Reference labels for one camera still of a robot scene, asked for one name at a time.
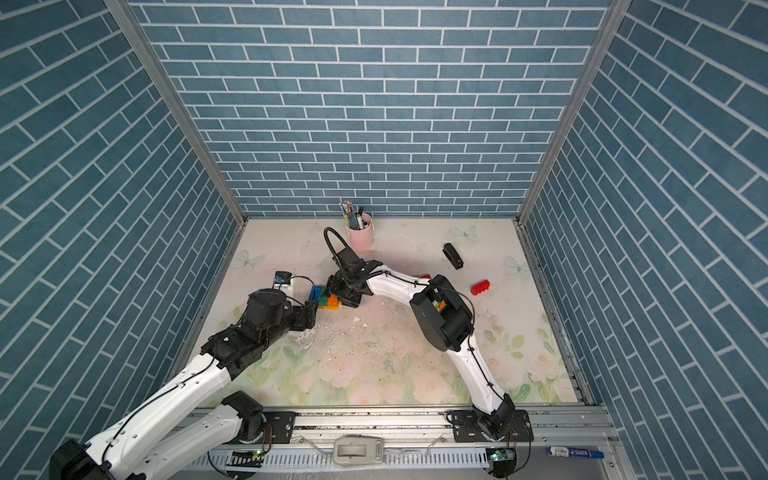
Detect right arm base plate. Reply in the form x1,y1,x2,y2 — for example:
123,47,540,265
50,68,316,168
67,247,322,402
445,409,534,443

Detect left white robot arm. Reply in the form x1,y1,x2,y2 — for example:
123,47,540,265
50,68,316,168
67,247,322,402
49,272,318,479

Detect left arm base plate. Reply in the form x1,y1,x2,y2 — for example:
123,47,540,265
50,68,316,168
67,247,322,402
230,411,297,446

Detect white handheld device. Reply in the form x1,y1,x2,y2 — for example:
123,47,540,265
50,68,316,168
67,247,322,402
332,435,385,467

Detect pink pen cup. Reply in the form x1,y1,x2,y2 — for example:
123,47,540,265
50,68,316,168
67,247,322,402
346,213,375,252

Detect pens in cup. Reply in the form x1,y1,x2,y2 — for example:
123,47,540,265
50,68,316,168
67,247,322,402
340,200,367,231

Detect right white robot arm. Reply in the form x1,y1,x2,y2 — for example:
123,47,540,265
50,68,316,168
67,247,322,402
328,247,516,440

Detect blue lego brick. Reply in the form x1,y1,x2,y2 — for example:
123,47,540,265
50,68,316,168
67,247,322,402
308,285,325,303

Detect red lego brick bottom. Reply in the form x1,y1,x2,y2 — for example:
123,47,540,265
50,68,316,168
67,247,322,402
470,280,491,296

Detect black stapler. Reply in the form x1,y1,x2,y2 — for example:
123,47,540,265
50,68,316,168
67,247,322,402
442,243,464,270

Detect blue white marker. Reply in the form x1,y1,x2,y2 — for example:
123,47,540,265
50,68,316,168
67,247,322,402
547,446,605,460

